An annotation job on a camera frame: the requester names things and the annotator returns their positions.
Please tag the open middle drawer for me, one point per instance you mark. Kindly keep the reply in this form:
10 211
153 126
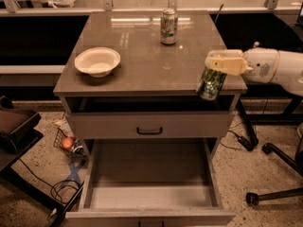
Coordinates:
150 183

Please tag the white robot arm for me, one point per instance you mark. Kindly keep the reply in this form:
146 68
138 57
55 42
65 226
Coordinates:
289 72

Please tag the orange fruit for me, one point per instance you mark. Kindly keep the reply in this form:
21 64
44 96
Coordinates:
67 143

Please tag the dark chair at left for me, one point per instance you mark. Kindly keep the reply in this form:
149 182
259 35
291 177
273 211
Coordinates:
17 132

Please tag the grey drawer cabinet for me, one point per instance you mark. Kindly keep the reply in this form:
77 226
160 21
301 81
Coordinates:
151 77

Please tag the white green soda can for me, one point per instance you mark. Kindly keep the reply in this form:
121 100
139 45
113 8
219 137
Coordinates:
168 26

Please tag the closed top drawer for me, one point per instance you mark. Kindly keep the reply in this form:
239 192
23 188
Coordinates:
123 125

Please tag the black drawer handle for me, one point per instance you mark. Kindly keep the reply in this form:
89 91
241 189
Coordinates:
149 132

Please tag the black power adapter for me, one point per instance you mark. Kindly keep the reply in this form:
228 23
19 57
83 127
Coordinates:
244 142

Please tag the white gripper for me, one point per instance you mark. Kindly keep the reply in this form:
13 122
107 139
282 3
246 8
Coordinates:
260 66

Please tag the white paper bowl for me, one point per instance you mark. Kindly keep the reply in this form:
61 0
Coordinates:
97 62

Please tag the wire basket with snacks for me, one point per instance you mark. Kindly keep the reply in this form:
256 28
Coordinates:
64 130

